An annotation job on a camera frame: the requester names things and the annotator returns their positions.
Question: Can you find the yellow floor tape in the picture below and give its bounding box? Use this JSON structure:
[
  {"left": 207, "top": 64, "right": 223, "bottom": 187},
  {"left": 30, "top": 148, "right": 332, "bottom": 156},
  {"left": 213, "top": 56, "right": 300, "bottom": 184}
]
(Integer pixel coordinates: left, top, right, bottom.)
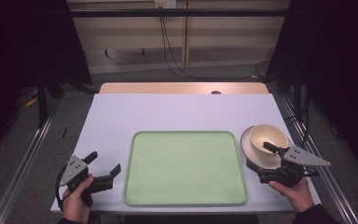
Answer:
[{"left": 24, "top": 89, "right": 39, "bottom": 108}]

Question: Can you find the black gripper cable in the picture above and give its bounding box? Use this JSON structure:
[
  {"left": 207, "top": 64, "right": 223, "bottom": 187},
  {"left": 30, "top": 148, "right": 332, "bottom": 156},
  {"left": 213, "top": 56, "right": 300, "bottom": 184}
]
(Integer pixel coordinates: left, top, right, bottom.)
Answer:
[
  {"left": 303, "top": 168, "right": 321, "bottom": 179},
  {"left": 54, "top": 167, "right": 68, "bottom": 213}
]

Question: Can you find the person's right hand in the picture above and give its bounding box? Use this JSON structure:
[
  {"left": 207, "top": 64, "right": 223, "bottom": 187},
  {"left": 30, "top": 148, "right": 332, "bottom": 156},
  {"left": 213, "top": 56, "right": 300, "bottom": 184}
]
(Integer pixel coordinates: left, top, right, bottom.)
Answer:
[{"left": 268, "top": 176, "right": 316, "bottom": 214}]

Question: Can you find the person's left hand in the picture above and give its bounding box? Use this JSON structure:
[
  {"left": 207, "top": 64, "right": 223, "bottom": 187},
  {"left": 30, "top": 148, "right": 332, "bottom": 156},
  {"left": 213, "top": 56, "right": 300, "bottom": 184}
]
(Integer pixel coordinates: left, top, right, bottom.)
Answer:
[{"left": 62, "top": 175, "right": 95, "bottom": 224}]

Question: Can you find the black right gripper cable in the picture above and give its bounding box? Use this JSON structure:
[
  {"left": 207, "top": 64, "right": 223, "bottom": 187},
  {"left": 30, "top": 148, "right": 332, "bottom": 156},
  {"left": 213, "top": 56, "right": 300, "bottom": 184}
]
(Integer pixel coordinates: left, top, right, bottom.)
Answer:
[{"left": 303, "top": 168, "right": 321, "bottom": 179}]

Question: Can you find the white table cover sheet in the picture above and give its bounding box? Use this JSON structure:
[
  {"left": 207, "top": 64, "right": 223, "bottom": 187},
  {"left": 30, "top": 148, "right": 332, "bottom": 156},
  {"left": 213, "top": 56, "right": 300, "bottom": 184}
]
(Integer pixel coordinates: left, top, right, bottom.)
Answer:
[{"left": 49, "top": 92, "right": 322, "bottom": 216}]

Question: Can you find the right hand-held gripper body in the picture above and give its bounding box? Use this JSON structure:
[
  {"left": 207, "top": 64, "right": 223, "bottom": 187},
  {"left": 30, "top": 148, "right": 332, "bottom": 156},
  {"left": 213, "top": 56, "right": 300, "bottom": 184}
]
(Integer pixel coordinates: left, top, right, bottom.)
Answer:
[{"left": 257, "top": 146, "right": 332, "bottom": 189}]

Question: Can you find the white wall socket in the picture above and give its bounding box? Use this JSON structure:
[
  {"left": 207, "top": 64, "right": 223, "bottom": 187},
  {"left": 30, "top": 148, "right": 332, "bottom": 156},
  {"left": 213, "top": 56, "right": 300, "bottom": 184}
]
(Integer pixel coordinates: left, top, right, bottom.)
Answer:
[{"left": 154, "top": 0, "right": 178, "bottom": 9}]

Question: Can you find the black curtain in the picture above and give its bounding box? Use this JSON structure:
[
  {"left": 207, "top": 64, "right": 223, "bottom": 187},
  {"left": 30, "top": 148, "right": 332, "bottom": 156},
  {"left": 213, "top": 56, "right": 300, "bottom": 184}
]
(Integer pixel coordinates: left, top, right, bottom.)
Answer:
[
  {"left": 0, "top": 0, "right": 93, "bottom": 166},
  {"left": 265, "top": 0, "right": 358, "bottom": 180}
]

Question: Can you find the aluminium floor rail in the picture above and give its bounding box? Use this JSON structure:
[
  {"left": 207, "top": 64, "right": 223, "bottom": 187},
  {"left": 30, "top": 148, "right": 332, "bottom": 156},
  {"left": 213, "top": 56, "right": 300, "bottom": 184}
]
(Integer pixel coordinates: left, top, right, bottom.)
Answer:
[
  {"left": 279, "top": 94, "right": 358, "bottom": 224},
  {"left": 0, "top": 100, "right": 61, "bottom": 224}
]

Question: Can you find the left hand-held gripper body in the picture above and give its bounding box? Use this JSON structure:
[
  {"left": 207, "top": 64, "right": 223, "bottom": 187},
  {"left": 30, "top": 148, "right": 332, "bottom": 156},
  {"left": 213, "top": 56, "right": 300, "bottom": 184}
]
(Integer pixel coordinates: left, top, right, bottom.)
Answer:
[{"left": 59, "top": 154, "right": 113, "bottom": 208}]

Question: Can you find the black cable bundle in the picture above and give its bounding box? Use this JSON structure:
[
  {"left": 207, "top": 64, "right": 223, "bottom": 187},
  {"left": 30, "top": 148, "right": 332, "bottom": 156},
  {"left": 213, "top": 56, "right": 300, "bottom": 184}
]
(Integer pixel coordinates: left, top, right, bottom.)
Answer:
[{"left": 283, "top": 92, "right": 312, "bottom": 148}]

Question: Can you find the long black floor cable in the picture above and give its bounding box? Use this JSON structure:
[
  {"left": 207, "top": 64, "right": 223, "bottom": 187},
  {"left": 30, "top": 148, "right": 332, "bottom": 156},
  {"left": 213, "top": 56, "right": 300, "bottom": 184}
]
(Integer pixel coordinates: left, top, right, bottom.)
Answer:
[{"left": 159, "top": 16, "right": 271, "bottom": 82}]

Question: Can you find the wooden table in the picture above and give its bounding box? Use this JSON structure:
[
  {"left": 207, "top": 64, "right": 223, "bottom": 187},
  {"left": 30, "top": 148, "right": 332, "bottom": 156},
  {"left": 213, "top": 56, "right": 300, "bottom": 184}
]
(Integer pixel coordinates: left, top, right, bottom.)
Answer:
[{"left": 99, "top": 81, "right": 270, "bottom": 95}]

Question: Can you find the green rectangular tray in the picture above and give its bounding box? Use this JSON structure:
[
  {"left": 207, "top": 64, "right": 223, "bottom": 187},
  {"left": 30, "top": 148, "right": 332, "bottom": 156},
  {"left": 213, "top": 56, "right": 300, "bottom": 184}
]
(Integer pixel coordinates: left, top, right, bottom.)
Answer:
[{"left": 123, "top": 130, "right": 249, "bottom": 207}]

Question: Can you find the wooden wall post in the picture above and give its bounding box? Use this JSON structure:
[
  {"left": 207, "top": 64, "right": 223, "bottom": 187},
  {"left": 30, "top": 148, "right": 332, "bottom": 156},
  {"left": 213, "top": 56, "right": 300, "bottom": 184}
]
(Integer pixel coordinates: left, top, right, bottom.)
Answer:
[{"left": 182, "top": 0, "right": 190, "bottom": 68}]

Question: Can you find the black metal stand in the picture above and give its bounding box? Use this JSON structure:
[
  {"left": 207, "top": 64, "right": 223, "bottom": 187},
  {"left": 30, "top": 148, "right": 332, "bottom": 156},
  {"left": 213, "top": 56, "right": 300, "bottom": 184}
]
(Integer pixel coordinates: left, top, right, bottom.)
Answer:
[{"left": 35, "top": 73, "right": 49, "bottom": 129}]

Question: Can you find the black horizontal frame bar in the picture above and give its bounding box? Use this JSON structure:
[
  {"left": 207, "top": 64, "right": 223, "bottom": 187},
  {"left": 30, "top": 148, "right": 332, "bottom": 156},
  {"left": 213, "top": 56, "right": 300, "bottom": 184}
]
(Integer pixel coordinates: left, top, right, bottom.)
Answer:
[{"left": 69, "top": 8, "right": 291, "bottom": 19}]

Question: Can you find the cream bowl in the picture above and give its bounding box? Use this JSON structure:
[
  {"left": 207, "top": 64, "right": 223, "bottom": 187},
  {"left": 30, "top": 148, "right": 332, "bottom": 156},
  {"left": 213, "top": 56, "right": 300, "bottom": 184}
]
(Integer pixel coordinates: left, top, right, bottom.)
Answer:
[
  {"left": 240, "top": 125, "right": 294, "bottom": 171},
  {"left": 249, "top": 123, "right": 290, "bottom": 159}
]

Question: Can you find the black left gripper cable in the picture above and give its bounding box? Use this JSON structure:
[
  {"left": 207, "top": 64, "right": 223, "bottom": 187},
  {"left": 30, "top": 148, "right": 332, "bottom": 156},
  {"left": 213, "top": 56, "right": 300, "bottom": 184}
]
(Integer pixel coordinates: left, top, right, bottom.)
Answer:
[{"left": 54, "top": 167, "right": 68, "bottom": 213}]

